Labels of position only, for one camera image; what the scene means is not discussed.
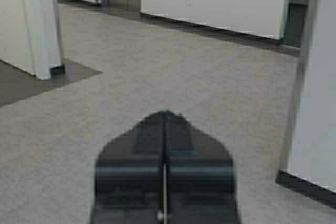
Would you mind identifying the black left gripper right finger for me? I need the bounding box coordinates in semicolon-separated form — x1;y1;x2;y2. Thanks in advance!
166;113;240;223

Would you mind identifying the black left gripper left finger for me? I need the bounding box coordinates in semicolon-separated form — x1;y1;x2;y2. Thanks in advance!
90;111;165;223

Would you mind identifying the white pillar with black base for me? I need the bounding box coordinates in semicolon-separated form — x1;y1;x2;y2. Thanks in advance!
22;0;66;80

